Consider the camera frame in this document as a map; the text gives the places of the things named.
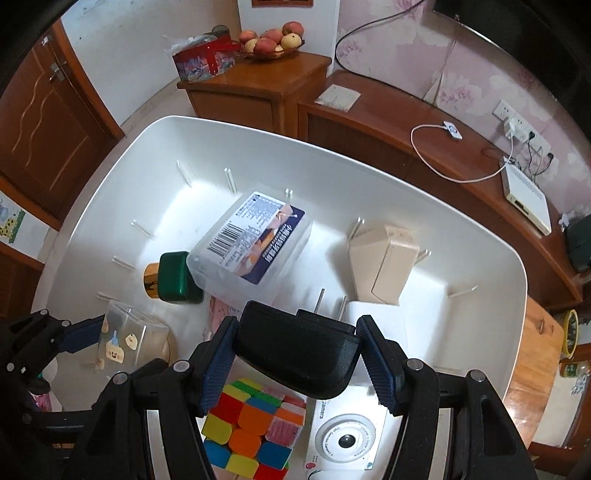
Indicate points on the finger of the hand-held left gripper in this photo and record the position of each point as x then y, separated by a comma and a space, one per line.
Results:
83, 334

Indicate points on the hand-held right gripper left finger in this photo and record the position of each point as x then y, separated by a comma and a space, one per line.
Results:
217, 369

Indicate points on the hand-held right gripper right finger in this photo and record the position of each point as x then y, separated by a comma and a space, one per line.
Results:
378, 369

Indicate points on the clear plastic box with stickers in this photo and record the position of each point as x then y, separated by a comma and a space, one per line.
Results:
134, 332

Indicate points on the multicoloured puzzle cube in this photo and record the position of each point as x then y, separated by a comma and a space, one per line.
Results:
249, 429

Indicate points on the black box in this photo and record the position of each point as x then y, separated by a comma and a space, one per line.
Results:
295, 350

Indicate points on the beige plastic box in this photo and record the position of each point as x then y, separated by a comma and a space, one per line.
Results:
383, 267

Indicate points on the green and gold bottle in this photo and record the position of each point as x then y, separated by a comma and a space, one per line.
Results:
173, 277

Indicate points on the translucent box with blue label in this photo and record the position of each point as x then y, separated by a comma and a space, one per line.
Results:
258, 240

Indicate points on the white plastic storage bin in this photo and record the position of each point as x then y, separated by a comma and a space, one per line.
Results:
277, 161

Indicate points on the pink small item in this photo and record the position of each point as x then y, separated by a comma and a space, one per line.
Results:
219, 311

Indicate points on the green jar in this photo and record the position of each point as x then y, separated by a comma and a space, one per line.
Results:
572, 368

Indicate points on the wooden door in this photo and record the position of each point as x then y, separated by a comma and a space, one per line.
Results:
51, 124

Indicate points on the wooden television stand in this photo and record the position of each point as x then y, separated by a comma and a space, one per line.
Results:
392, 152

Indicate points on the white router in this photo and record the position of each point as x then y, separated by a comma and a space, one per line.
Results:
526, 194

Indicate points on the black case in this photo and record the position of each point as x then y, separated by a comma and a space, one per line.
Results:
579, 244

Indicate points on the white tissue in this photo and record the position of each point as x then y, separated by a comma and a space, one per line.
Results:
566, 219

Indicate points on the white paper sheet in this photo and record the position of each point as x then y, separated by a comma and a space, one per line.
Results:
338, 98

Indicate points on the wooden cabinet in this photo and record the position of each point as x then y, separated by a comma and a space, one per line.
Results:
258, 92

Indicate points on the white power strip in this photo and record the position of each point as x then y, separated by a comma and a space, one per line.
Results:
505, 110

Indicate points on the red gift box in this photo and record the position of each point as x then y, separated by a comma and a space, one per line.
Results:
203, 62

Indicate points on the clear plastic bag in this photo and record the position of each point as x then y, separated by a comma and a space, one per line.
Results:
184, 43

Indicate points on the fruit bowl with peaches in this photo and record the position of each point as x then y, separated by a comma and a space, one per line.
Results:
272, 46

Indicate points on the black television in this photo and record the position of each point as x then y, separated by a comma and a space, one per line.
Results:
508, 27

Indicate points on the animal wall sticker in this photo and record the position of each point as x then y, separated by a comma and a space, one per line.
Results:
11, 224

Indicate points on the wood-framed wall niche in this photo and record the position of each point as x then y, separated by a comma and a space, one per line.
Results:
281, 2

